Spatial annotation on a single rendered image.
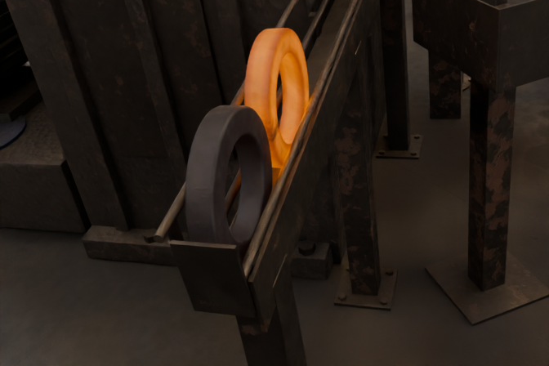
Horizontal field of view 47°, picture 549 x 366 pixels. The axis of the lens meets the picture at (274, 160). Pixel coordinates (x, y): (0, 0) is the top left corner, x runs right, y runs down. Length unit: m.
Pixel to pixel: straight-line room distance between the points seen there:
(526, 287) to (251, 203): 0.90
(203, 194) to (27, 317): 1.16
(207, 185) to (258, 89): 0.18
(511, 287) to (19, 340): 1.15
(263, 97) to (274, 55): 0.06
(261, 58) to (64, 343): 1.02
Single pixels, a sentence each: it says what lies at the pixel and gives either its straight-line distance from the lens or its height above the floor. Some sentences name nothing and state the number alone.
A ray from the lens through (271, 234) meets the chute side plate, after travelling 0.73.
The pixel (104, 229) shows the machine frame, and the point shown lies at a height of 0.07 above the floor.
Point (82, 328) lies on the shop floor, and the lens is 1.65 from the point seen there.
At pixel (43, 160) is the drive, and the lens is 1.86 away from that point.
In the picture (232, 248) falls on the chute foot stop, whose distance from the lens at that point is 0.65.
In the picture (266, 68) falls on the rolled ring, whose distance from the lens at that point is 0.79.
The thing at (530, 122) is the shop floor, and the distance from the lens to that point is 2.16.
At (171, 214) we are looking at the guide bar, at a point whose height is 0.68.
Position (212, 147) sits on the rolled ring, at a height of 0.76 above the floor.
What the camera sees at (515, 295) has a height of 0.01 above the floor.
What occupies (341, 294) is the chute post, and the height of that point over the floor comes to 0.02.
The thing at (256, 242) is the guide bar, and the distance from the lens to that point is 0.71.
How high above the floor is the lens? 1.08
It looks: 32 degrees down
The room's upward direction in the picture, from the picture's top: 10 degrees counter-clockwise
